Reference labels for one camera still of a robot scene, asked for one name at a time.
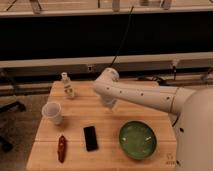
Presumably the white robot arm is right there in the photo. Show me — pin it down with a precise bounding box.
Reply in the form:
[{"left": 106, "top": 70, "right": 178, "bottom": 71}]
[{"left": 93, "top": 68, "right": 213, "bottom": 171}]

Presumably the green ceramic bowl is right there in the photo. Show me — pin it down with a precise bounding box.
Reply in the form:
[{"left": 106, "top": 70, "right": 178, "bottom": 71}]
[{"left": 119, "top": 121, "right": 157, "bottom": 160}]

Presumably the black smartphone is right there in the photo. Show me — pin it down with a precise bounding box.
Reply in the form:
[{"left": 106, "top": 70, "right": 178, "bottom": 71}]
[{"left": 84, "top": 126, "right": 98, "bottom": 152}]

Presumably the small clear plastic bottle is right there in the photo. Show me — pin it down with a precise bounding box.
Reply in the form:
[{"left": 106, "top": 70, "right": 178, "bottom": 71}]
[{"left": 61, "top": 72, "right": 75, "bottom": 99}]

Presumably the white plastic cup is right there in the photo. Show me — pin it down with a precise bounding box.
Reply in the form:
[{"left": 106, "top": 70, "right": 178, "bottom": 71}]
[{"left": 41, "top": 102, "right": 62, "bottom": 125}]

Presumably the red-brown snack bar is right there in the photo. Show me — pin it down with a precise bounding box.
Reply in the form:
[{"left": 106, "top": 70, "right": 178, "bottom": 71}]
[{"left": 57, "top": 136, "right": 66, "bottom": 163}]

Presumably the black office chair base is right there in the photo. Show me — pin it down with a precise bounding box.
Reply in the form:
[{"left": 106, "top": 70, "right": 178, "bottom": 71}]
[{"left": 0, "top": 69, "right": 27, "bottom": 154}]

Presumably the black floor cable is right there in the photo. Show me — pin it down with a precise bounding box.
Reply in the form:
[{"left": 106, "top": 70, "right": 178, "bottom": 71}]
[{"left": 137, "top": 75, "right": 168, "bottom": 87}]

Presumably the black hanging cable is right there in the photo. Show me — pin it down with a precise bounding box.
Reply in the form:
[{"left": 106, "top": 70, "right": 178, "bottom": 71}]
[{"left": 109, "top": 5, "right": 135, "bottom": 69}]

